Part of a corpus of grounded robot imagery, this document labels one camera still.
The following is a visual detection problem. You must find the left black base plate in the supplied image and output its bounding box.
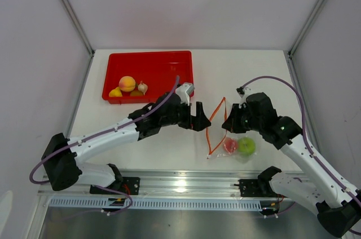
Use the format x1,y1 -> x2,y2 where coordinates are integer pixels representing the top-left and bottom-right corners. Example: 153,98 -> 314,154
90,177 -> 140,195

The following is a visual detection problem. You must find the aluminium rail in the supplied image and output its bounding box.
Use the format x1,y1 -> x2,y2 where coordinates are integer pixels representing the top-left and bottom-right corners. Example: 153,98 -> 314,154
38,170 -> 346,201

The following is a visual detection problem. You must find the right frame post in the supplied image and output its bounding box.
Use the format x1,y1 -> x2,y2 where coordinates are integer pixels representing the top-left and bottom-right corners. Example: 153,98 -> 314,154
287,0 -> 327,59

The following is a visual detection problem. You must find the green apple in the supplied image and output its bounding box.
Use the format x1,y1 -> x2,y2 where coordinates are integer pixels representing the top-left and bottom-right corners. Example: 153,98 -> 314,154
237,137 -> 256,156

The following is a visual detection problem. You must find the yellow lemon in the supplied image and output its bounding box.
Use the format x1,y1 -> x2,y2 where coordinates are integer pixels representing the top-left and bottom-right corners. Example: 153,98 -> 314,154
108,87 -> 122,98

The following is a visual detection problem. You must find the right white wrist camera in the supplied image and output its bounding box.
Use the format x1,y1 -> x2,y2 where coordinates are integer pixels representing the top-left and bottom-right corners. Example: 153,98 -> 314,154
236,87 -> 252,108

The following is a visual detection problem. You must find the left frame post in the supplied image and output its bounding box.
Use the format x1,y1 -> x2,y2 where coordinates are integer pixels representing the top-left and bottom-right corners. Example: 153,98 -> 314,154
42,0 -> 95,56

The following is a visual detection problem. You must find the clear zip top bag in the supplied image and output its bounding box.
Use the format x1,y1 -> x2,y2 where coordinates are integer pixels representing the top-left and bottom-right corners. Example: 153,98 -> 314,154
205,97 -> 257,163

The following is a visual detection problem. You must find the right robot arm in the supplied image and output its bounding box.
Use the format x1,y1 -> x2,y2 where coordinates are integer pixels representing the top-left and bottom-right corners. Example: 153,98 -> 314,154
222,92 -> 360,238

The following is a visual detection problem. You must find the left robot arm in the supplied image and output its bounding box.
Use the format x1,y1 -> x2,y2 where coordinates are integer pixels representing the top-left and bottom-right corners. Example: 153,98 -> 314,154
41,93 -> 211,194

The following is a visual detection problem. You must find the perforated cable tray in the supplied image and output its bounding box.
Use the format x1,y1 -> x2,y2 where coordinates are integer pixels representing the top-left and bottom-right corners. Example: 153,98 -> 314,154
49,196 -> 273,211

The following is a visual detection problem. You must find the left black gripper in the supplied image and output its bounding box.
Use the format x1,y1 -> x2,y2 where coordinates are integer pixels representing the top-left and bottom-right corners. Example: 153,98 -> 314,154
160,99 -> 210,131

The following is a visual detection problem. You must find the large orange peach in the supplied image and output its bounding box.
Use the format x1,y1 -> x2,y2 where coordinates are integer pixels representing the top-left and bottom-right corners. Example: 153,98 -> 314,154
118,76 -> 137,92

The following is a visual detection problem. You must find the small pink peach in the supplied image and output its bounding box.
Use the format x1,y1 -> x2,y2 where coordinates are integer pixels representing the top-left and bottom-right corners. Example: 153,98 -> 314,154
223,137 -> 239,154

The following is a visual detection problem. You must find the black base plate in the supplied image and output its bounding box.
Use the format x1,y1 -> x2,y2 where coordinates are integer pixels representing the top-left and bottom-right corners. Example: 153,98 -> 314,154
90,177 -> 140,195
234,179 -> 278,198

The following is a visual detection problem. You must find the red plastic bin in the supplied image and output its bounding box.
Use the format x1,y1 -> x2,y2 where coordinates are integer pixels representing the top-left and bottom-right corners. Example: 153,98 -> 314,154
102,51 -> 193,104

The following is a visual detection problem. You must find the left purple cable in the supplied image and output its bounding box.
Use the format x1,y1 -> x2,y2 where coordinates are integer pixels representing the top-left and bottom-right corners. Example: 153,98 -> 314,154
29,74 -> 181,217

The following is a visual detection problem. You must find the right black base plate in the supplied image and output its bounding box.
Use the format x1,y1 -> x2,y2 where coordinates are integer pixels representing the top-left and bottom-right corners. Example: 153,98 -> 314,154
234,179 -> 278,198

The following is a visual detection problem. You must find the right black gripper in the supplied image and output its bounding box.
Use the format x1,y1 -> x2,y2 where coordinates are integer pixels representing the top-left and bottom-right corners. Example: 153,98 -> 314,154
222,104 -> 263,134

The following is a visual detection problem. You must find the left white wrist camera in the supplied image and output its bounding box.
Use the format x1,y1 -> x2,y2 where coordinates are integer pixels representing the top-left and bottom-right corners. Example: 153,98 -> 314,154
175,82 -> 195,105

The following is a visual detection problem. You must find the garlic bulb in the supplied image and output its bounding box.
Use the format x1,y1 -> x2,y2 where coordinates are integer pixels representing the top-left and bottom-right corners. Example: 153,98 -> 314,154
138,81 -> 148,95

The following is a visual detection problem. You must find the frame post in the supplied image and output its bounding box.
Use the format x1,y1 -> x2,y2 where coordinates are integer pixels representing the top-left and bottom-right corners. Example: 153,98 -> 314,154
42,0 -> 95,56
287,0 -> 327,59

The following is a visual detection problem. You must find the brown kiwi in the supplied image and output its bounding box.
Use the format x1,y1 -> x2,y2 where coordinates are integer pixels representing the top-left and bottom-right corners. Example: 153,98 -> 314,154
130,90 -> 144,97

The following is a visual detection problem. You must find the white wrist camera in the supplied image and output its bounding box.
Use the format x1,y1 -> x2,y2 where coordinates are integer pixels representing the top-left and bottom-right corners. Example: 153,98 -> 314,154
175,82 -> 195,105
236,87 -> 252,108

